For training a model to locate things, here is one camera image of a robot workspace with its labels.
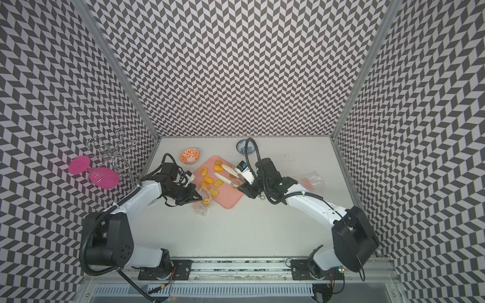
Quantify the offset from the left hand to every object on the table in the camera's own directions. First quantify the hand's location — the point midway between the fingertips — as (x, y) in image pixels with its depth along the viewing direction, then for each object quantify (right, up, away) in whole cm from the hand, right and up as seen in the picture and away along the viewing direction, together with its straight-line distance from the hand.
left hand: (201, 199), depth 84 cm
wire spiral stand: (-42, +24, +4) cm, 48 cm away
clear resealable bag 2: (+54, +7, +12) cm, 55 cm away
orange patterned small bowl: (-13, +19, +23) cm, 33 cm away
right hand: (+19, +7, -3) cm, 21 cm away
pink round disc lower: (-38, +11, -7) cm, 40 cm away
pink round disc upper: (-39, +17, -18) cm, 46 cm away
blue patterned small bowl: (+16, +25, +26) cm, 40 cm away
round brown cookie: (+4, +16, +21) cm, 26 cm away
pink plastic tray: (+6, +2, +12) cm, 14 cm away
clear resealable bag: (+1, -3, 0) cm, 3 cm away
